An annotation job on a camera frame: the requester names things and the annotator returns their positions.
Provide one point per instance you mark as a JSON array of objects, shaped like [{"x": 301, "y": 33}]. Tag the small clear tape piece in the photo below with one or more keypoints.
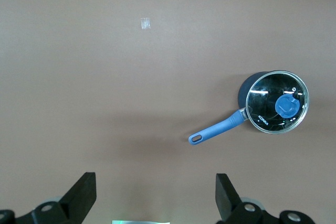
[{"x": 145, "y": 23}]

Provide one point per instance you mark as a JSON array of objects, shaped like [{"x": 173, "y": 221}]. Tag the brown table cover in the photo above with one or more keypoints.
[{"x": 105, "y": 90}]

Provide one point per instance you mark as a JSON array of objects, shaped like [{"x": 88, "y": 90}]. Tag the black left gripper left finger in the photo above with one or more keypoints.
[{"x": 78, "y": 197}]

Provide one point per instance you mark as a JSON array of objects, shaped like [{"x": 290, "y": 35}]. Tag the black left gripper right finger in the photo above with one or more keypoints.
[{"x": 228, "y": 200}]

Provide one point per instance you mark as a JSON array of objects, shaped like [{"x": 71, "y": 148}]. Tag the glass lid with blue knob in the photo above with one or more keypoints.
[{"x": 267, "y": 98}]

